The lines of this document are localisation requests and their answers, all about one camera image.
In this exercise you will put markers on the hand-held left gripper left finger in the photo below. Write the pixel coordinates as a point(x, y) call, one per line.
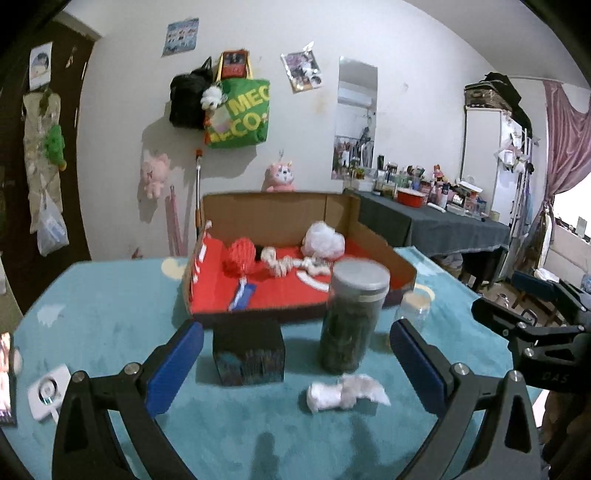
point(173, 364)

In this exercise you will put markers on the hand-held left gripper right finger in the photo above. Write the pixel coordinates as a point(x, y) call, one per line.
point(415, 364)

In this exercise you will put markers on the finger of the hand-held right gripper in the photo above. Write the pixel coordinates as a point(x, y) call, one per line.
point(572, 295)
point(496, 311)

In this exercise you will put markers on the white tissue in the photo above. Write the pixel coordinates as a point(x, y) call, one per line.
point(341, 392)

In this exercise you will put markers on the cardboard box red inside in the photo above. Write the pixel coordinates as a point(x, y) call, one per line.
point(277, 212)

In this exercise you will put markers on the small glass jar golden capsules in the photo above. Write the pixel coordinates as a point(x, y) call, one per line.
point(418, 307)

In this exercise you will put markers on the tall glass jar dried leaves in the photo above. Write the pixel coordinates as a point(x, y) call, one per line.
point(351, 332)

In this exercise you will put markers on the black box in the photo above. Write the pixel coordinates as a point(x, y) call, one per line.
point(249, 350)

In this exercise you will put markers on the blue white packet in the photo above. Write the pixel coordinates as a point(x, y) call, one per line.
point(242, 295)

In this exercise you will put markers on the side table dark cloth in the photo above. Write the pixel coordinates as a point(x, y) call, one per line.
point(438, 230)

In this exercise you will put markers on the white square device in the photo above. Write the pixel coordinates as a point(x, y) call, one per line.
point(48, 392)

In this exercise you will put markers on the clutter of cosmetic bottles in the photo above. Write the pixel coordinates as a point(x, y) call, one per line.
point(443, 184)

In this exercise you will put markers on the red basin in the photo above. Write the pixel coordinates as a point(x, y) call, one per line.
point(411, 197)

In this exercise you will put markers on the pink folded umbrella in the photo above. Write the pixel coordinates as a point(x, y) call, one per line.
point(174, 221)

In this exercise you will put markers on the white plastic bag ball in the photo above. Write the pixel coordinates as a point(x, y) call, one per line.
point(323, 240)

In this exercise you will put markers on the pink curtain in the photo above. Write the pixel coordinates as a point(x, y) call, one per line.
point(563, 138)

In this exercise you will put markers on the white refrigerator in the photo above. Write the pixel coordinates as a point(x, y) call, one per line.
point(480, 152)

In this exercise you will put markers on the smartphone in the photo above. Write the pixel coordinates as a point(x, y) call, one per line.
point(5, 378)

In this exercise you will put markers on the white plastic bag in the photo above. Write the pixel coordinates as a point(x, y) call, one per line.
point(51, 226)

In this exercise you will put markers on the pink plush toy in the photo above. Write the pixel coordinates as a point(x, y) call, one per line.
point(154, 173)

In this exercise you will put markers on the pink cat plush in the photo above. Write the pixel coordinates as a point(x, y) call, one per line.
point(279, 177)

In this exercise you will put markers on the dark suitcase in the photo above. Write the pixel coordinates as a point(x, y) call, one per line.
point(489, 94)

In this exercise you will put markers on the dark brown door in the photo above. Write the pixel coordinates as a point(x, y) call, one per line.
point(11, 184)

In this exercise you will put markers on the green plush toy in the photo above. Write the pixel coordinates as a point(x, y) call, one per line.
point(55, 145)

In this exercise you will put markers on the green tote bag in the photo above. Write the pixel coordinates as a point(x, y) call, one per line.
point(244, 120)

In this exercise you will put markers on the black bag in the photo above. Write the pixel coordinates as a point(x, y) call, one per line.
point(187, 101)

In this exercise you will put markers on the beige hanging cloth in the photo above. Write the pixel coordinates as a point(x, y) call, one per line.
point(37, 138)

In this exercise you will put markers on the white plush dog charm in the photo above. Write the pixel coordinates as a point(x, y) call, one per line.
point(212, 97)

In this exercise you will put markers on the red framed picture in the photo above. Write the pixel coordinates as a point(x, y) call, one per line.
point(233, 64)

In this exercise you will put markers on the photo on door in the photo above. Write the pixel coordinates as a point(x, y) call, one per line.
point(40, 64)

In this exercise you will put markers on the wall mirror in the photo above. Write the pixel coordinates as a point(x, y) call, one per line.
point(355, 120)

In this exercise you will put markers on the glossy wall photo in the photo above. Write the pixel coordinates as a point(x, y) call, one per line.
point(302, 67)

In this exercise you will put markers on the blue wall poster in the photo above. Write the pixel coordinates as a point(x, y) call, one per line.
point(181, 37)

